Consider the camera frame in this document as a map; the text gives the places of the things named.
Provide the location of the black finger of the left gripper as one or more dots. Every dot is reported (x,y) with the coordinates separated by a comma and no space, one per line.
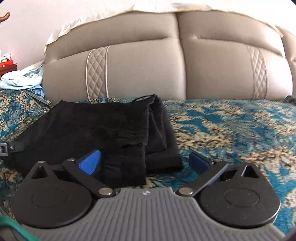
(10,147)

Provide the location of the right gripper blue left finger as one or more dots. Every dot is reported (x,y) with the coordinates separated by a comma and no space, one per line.
(83,170)

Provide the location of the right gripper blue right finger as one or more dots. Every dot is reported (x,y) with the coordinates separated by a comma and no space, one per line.
(208,172)

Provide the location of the black pants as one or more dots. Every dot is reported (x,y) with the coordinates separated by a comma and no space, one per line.
(135,139)

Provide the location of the teal paisley sofa cover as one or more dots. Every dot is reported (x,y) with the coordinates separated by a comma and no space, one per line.
(260,131)

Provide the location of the light blue clothes pile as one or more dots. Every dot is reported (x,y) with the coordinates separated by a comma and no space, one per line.
(29,78)

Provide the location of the red box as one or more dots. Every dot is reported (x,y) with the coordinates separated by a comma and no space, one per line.
(6,62)

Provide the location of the beige leather sofa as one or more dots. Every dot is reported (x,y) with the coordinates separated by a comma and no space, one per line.
(189,55)

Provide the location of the curved wooden lamp stand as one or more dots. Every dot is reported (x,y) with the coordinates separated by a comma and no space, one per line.
(5,17)

